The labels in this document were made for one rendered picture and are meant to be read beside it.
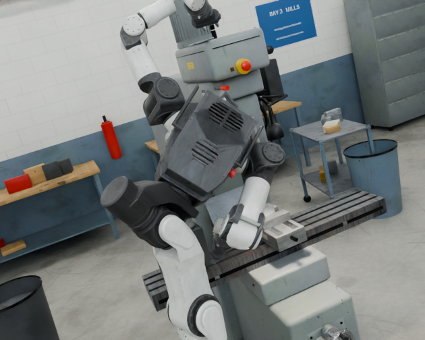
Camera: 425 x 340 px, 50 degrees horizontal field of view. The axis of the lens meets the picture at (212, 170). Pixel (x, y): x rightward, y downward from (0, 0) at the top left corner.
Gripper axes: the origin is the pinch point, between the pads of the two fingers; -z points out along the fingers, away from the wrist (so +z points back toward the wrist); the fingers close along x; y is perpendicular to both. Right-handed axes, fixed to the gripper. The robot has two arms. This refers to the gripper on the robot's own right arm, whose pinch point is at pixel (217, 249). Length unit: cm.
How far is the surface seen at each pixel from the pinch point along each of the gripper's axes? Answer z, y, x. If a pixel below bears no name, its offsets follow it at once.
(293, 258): -7.9, -36.3, 11.2
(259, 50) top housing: 55, 12, 63
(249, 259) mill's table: -10.1, -16.9, 4.5
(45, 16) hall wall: -241, 248, 314
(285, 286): -5.8, -34.3, -3.9
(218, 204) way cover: -37, 2, 40
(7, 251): -356, 189, 63
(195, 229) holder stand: -4.1, 11.2, 7.1
